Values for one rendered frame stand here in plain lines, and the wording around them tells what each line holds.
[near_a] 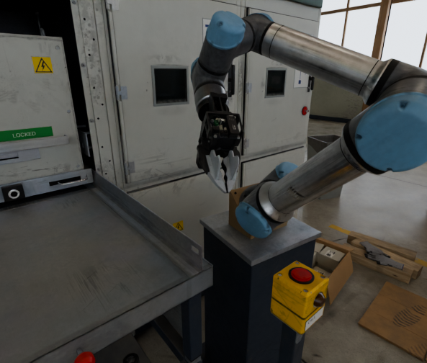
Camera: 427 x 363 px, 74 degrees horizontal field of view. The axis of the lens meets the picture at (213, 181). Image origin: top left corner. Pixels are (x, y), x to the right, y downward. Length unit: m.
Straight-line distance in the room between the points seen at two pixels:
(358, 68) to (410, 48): 7.90
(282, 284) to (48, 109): 0.96
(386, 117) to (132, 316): 0.57
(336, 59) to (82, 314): 0.71
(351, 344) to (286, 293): 1.21
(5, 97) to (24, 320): 0.72
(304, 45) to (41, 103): 0.87
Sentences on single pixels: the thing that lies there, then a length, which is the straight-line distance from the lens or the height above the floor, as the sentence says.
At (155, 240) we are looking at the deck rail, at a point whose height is 0.85.
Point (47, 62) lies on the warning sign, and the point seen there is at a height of 1.31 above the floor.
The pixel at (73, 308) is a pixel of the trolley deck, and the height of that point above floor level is 0.85.
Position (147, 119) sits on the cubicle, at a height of 1.10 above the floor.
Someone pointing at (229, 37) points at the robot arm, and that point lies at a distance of 0.64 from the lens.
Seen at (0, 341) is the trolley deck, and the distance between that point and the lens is 0.67.
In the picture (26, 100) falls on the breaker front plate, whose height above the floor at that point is 1.19.
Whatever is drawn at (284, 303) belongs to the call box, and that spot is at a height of 0.85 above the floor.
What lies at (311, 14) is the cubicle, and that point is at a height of 1.61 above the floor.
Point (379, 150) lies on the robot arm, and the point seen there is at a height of 1.16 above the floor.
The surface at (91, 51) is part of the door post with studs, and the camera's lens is 1.18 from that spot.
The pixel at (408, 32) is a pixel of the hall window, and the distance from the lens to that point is 8.64.
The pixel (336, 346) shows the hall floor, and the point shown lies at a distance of 1.77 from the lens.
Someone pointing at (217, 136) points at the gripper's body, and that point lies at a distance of 0.57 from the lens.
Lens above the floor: 1.28
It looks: 21 degrees down
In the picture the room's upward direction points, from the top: straight up
